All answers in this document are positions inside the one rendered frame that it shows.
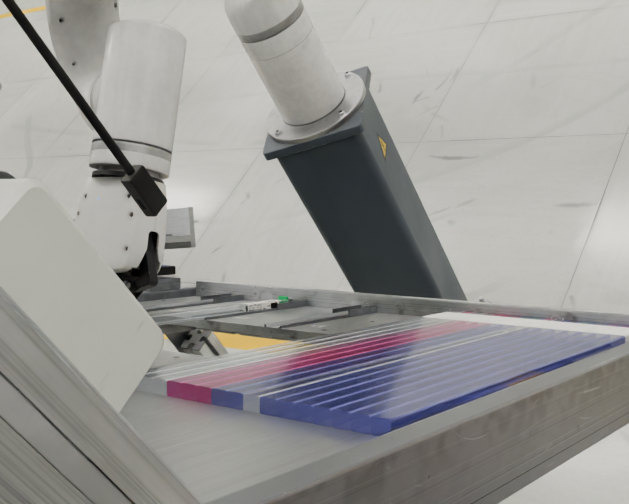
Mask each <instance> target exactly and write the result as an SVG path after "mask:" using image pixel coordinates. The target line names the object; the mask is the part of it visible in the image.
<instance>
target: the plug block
mask: <svg viewBox="0 0 629 504"><path fill-rule="evenodd" d="M133 168H134V169H135V172H134V173H133V174H132V175H127V174H125V176H124V177H123V178H122V179H121V183H122V184H123V186H124V187H125V188H126V190H127V191H128V192H129V194H130V195H131V196H132V198H133V199H134V201H135V202H136V203H137V205H138V206H139V207H140V209H141V210H142V211H143V213H144V214H145V215H146V216H147V217H155V216H157V215H158V213H159V212H160V211H161V209H162V208H163V207H164V205H165V204H166V203H167V201H168V200H167V198H166V197H165V196H164V194H163V193H162V191H161V190H160V188H159V187H158V186H157V184H156V183H155V181H154V180H153V179H152V177H151V176H150V174H149V173H148V171H147V170H146V169H145V167H144V166H143V165H133Z"/></svg>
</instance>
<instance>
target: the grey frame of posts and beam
mask: <svg viewBox="0 0 629 504"><path fill-rule="evenodd" d="M188 336H189V337H190V340H187V339H185V340H184V341H183V343H182V345H181V346H180V347H181V348H182V350H183V351H184V352H185V353H186V354H193V355H200V356H207V357H214V356H219V355H224V354H229V353H228V351H227V350H226V349H225V347H224V346H223V345H222V344H221V342H220V341H219V340H218V338H217V337H216V336H215V334H214V333H213V332H211V331H202V330H191V331H190V332H189V334H188ZM163 345H164V335H163V333H162V331H161V329H160V328H159V327H158V325H157V324H156V323H155V322H154V320H153V319H152V318H151V317H150V315H149V314H148V313H147V312H146V310H145V309H144V308H143V307H142V305H141V304H140V303H139V302H138V301H137V299H136V298H135V297H134V296H133V294H132V293H131V292H130V291H129V289H128V288H127V287H126V286H125V284H124V283H123V282H122V281H121V279H120V278H119V277H118V276H117V274H116V273H115V272H114V271H113V269H112V268H111V267H110V266H109V264H108V263H107V262H106V261H105V259H104V258H103V257H102V256H101V254H100V253H99V252H98V251H97V250H96V248H95V247H94V246H93V245H92V243H91V242H90V241H89V240H88V238H87V237H86V236H85V235H84V233H83V232H82V231H81V230H80V228H79V227H78V226H77V225H76V223H75V222H74V221H73V220H72V218H71V217H70V216H69V215H68V213H67V212H66V211H65V210H64V208H63V207H62V206H61V205H60V204H59V202H58V201H57V200H56V199H55V197H54V196H53V195H52V194H51V192H50V191H49V190H48V189H47V187H46V186H45V185H44V184H43V183H42V182H41V181H39V180H38V179H31V178H25V179H0V373H1V374H2V375H3V376H4V377H5V378H6V379H7V380H8V381H9V382H10V383H11V384H12V385H13V386H14V387H15V388H16V389H17V390H18V391H19V392H20V393H21V394H22V395H23V396H24V397H25V398H26V399H27V400H28V401H29V402H30V403H31V404H32V405H33V406H34V407H35V408H36V409H37V410H38V411H39V412H40V413H41V414H42V415H43V416H44V417H45V418H47V419H48V420H49V421H50V422H51V423H52V424H53V425H54V426H55V427H56V428H57V429H58V430H59V431H60V432H61V433H62V434H63V435H64V436H65V437H66V438H67V439H68V440H69V441H70V442H71V443H72V444H73V445H74V446H75V447H76V448H77V449H78V450H79V451H80V452H81V453H82V454H83V455H84V456H85V457H86V458H87V459H88V460H89V461H90V462H91V463H92V464H93V465H94V466H95V467H96V468H98V469H99V470H100V471H101V472H102V473H103V474H104V475H105V476H106V477H107V478H108V479H109V480H110V481H111V482H112V483H113V484H114V485H115V486H116V487H117V488H118V489H119V490H120V491H121V492H122V493H123V494H124V495H125V496H126V497H127V498H128V499H129V500H130V501H131V502H132V503H133V504H204V503H203V502H202V501H201V500H200V499H199V498H198V496H197V495H196V494H195V493H194V492H193V491H192V490H191V489H190V488H189V487H188V486H187V485H186V484H185V482H184V481H183V480H182V479H181V478H180V477H179V476H178V475H177V474H176V473H175V472H174V471H173V470H172V468H171V467H170V466H169V465H168V464H167V463H166V462H165V461H164V460H163V459H162V458H161V457H160V456H159V454H158V453H157V452H156V451H155V450H154V449H153V448H152V447H151V446H150V445H149V444H148V443H147V442H146V440H145V439H144V438H143V437H142V436H141V435H140V434H139V433H138V432H137V431H136V430H135V429H134V428H133V426H132V425H131V424H130V423H129V422H128V421H127V420H126V419H125V418H124V417H123V416H122V415H121V414H120V411H121V410H122V408H123V407H124V405H125V404H126V402H127V401H128V399H129V398H130V396H131V395H132V393H133V392H134V390H135V389H136V387H137V386H138V385H139V383H140V382H141V380H142V379H143V377H144V376H145V374H146V373H147V371H148V370H149V368H150V367H151V365H152V364H153V362H154V361H155V359H156V358H157V356H158V355H159V353H160V352H161V350H162V347H163ZM0 504H92V503H91V502H90V501H89V500H88V499H87V498H86V497H85V496H84V495H83V494H82V493H81V492H80V491H79V490H77V489H76V488H75V487H74V486H73V485H72V484H71V483H70V482H69V481H68V480H67V479H66V478H65V477H64V476H62V475H61V474H60V473H59V472H58V471H57V470H56V469H55V468H54V467H53V466H52V465H51V464H50V463H48V462H47V461H46V460H45V459H44V458H43V457H42V456H41V455H40V454H39V453H38V452H37V451H36V450H35V449H33V448H32V447H31V446H30V445H29V444H28V443H27V442H26V441H25V440H24V439H23V438H22V437H21V436H20V435H18V434H17V433H16V432H15V431H14V430H13V429H12V428H11V427H10V426H9V425H8V424H7V423H6V422H5V421H3V420H2V419H1V418H0Z"/></svg>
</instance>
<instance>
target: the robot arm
mask: <svg viewBox="0 0 629 504"><path fill-rule="evenodd" d="M45 6H46V16H47V23H48V28H49V33H50V37H51V41H52V45H53V48H54V51H55V54H56V57H57V60H58V62H59V64H60V65H61V67H62V68H63V69H64V71H65V72H66V74H67V75H68V76H69V78H70V79H71V81H72V82H73V83H74V85H75V86H76V88H77V89H78V90H79V92H80V93H81V95H82V96H83V97H84V99H85V100H86V102H87V103H88V105H89V106H90V107H91V109H92V110H93V112H94V113H95V114H96V116H97V117H98V119H99V120H100V121H101V123H102V124H103V126H104V127H105V128H106V130H107V131H108V133H109V134H110V135H111V137H112V138H113V140H114V141H115V142H116V144H117V145H118V147H119V148H120V149H121V151H122V152H123V154H124V155H125V157H126V158H127V159H128V161H129V162H130V164H131V165H132V166H133V165H143V166H144V167H145V169H146V170H147V171H148V173H149V174H150V176H151V177H152V179H153V180H154V181H155V183H156V184H157V186H158V187H159V188H160V190H161V191H162V193H163V194H164V196H165V197H166V198H167V196H166V185H165V184H164V181H162V180H163V179H167V178H169V175H170V167H171V159H172V151H173V144H174V136H175V129H176V121H177V113H178V106H179V98H180V90H181V83H182V75H183V67H184V60H185V52H186V45H187V41H186V38H185V37H184V35H183V34H182V33H180V32H179V31H177V30H176V29H174V28H172V27H170V26H167V25H164V24H161V23H158V22H154V21H148V20H141V19H123V20H120V17H119V0H45ZM224 8H225V12H226V15H227V17H228V19H229V21H230V23H231V25H232V27H233V29H234V31H235V33H236V35H237V36H238V38H239V40H240V42H241V44H242V46H243V47H244V49H245V51H246V53H247V54H248V56H249V58H250V60H251V62H252V64H253V66H254V67H255V69H256V71H257V73H258V75H259V76H260V78H261V80H262V82H263V84H264V85H265V87H266V89H267V91H268V93H269V94H270V96H271V98H272V100H273V102H274V104H275V105H274V106H273V108H272V109H271V111H270V112H269V114H268V117H267V119H266V130H267V131H268V133H269V135H270V137H271V138H272V139H273V140H275V141H277V142H279V143H284V144H297V143H303V142H308V141H311V140H314V139H317V138H319V137H322V136H324V135H326V134H328V133H330V132H332V131H333V130H335V129H337V128H338V127H340V126H341V125H342V124H344V123H345V122H346V121H347V120H348V119H350V118H351V117H352V116H353V115H354V114H355V113H356V111H357V110H358V109H359V107H360V106H361V104H362V102H363V100H364V98H365V94H366V88H365V85H364V83H363V81H362V79H361V78H360V77H359V76H358V75H356V74H354V73H351V72H350V71H346V72H344V71H340V72H336V71H335V69H334V67H333V65H332V63H331V61H330V59H329V57H328V54H327V52H326V50H325V48H324V46H323V44H322V42H321V40H320V38H319V36H318V34H317V32H316V30H315V28H314V26H313V24H312V22H311V19H310V17H309V15H308V13H307V11H306V9H305V7H304V5H303V3H302V1H301V0H225V2H224ZM75 104H76V103H75ZM76 106H77V104H76ZM77 108H78V110H79V112H80V114H81V116H82V118H83V119H84V121H85V122H86V124H87V125H88V126H89V127H90V129H91V130H92V131H93V138H92V145H91V152H90V159H89V167H91V168H93V169H97V170H95V171H92V178H88V179H87V181H86V184H85V186H84V189H83V192H82V195H81V199H80V202H79V206H78V210H77V214H76V218H75V223H76V225H77V226H78V227H79V228H80V230H81V231H82V232H83V233H84V235H85V236H86V237H87V238H88V240H89V241H90V242H91V243H92V245H93V246H94V247H95V248H96V250H97V251H98V252H99V253H100V254H101V256H102V257H103V258H104V259H105V261H106V262H107V263H108V264H109V266H110V267H111V268H112V269H113V271H114V272H115V273H116V274H117V276H118V277H119V278H120V279H121V281H122V282H123V283H124V281H127V282H126V284H125V286H126V287H127V288H128V289H129V291H130V292H131V293H132V294H133V296H134V297H135V298H136V299H138V297H139V296H140V295H141V294H142V292H143V291H144V290H148V289H150V288H152V287H155V286H156V285H157V284H158V277H157V273H158V272H159V271H160V268H161V265H162V260H163V255H164V247H165V237H166V221H167V203H166V204H165V205H164V207H163V208H162V209H161V211H160V212H159V213H158V215H157V216H155V217H147V216H146V215H145V214H144V213H143V211H142V210H141V209H140V207H139V206H138V205H137V203H136V202H135V201H134V199H133V198H132V196H131V195H130V194H129V192H128V191H127V190H126V188H125V187H124V186H123V184H122V183H121V179H122V178H123V177H124V176H125V174H126V172H125V171H124V169H123V168H122V167H121V165H120V164H119V163H118V161H117V160H116V158H115V157H114V156H113V154H112V153H111V151H110V150H109V149H108V147H107V146H106V145H105V143H104V142H103V140H102V139H101V138H100V136H99V135H98V133H97V132H96V131H95V129H94V128H93V127H92V125H91V124H90V122H89V121H88V120H87V118H86V117H85V115H84V114H83V113H82V111H81V110H80V109H79V107H78V106H77Z"/></svg>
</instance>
